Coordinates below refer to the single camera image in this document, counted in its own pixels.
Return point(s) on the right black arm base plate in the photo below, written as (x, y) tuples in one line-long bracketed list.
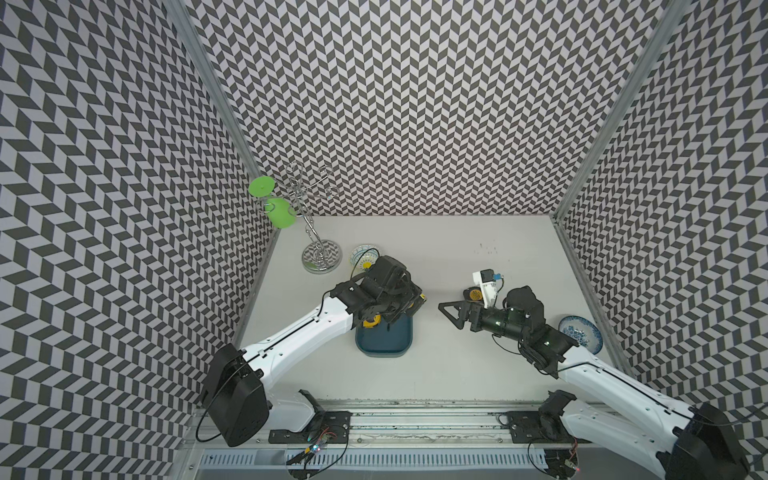
[(533, 427)]

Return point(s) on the yellow patterned small bowl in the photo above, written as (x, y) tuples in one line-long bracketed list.
[(364, 256)]

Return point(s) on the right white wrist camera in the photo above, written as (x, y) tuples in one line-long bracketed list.
[(486, 280)]

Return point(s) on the blue white patterned plate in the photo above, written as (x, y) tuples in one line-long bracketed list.
[(584, 331)]

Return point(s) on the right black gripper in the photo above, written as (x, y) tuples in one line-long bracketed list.
[(464, 308)]

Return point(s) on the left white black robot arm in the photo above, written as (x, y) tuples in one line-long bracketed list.
[(237, 392)]

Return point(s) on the teal plastic storage box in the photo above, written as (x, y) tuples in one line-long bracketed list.
[(386, 340)]

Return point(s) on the green cup upper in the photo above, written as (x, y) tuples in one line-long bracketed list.
[(262, 186)]

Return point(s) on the green cup lower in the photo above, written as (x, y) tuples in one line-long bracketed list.
[(280, 212)]

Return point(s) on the yellow black tape measure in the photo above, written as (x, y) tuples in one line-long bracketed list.
[(372, 322), (473, 294)]

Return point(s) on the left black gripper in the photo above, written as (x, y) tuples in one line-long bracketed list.
[(410, 292)]

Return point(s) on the aluminium front rail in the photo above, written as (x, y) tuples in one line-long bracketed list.
[(396, 424)]

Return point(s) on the green cup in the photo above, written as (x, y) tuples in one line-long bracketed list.
[(280, 212), (262, 186)]

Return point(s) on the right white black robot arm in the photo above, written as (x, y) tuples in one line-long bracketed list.
[(666, 436)]

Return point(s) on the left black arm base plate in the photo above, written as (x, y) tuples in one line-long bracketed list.
[(331, 424)]

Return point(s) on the chrome wire cup stand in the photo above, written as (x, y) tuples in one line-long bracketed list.
[(320, 256)]

